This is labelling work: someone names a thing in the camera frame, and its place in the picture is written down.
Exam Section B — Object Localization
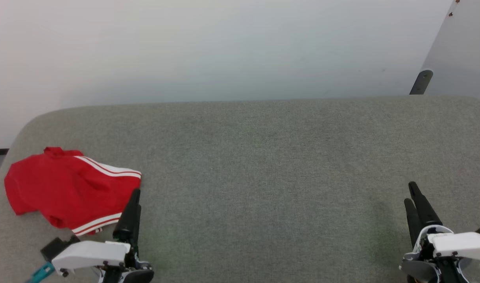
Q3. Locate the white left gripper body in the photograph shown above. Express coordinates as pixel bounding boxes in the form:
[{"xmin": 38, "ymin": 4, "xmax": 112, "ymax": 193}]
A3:
[{"xmin": 51, "ymin": 240, "xmax": 154, "ymax": 283}]

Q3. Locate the dark grey metal bracket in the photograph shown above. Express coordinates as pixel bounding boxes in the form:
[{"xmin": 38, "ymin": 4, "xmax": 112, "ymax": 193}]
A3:
[{"xmin": 410, "ymin": 70, "xmax": 434, "ymax": 95}]

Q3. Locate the teal cable connector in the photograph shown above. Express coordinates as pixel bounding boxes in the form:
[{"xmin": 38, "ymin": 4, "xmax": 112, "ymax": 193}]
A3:
[{"xmin": 26, "ymin": 261, "xmax": 55, "ymax": 283}]

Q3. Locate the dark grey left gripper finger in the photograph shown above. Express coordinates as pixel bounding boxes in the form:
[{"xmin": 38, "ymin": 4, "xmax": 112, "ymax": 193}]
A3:
[
  {"xmin": 132, "ymin": 205, "xmax": 142, "ymax": 246},
  {"xmin": 113, "ymin": 188, "xmax": 141, "ymax": 241}
]

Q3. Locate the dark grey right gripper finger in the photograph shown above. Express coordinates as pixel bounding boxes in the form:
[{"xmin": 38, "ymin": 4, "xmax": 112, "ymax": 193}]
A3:
[
  {"xmin": 408, "ymin": 181, "xmax": 443, "ymax": 228},
  {"xmin": 404, "ymin": 198, "xmax": 423, "ymax": 246}
]

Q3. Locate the white upright panel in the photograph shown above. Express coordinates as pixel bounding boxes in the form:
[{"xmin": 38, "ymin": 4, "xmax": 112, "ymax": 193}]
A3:
[{"xmin": 410, "ymin": 0, "xmax": 480, "ymax": 102}]

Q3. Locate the grey fabric sofa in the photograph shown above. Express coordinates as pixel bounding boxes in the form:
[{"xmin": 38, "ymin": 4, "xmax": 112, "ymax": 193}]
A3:
[{"xmin": 0, "ymin": 95, "xmax": 480, "ymax": 283}]

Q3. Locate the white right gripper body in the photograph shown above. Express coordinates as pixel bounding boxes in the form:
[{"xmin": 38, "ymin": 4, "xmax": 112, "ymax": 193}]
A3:
[{"xmin": 399, "ymin": 224, "xmax": 480, "ymax": 283}]

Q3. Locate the red shirt with white stripes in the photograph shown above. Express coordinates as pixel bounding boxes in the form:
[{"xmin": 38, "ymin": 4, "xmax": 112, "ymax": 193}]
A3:
[{"xmin": 4, "ymin": 147, "xmax": 142, "ymax": 236}]

